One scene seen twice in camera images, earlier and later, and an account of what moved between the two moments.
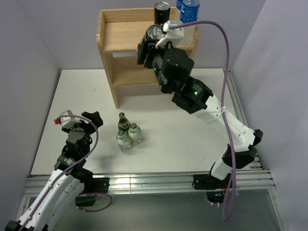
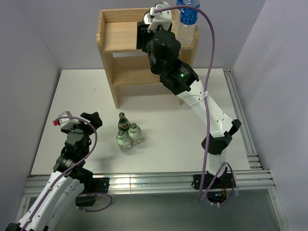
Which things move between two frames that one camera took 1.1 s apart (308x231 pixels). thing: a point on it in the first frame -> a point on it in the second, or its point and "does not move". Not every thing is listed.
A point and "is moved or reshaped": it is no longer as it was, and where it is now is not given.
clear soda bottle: [135, 134] does not move
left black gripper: [94, 117] does not move
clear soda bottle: [123, 141] does not move
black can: [153, 34] is moved or reshaped
